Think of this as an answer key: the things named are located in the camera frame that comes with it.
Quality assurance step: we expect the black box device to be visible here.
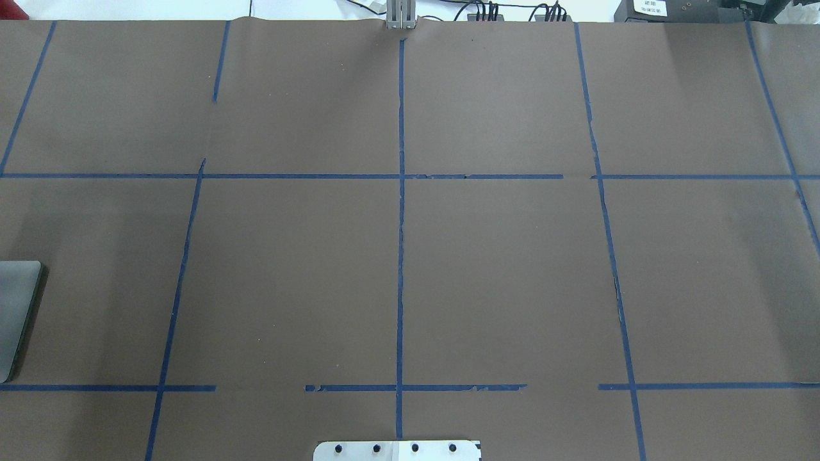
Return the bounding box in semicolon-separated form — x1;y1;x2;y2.
613;1;746;24

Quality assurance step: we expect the aluminium frame post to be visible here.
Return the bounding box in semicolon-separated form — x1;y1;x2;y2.
386;0;418;29

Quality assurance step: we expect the white camera mast pedestal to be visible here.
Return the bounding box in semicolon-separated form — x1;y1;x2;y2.
313;440;482;460

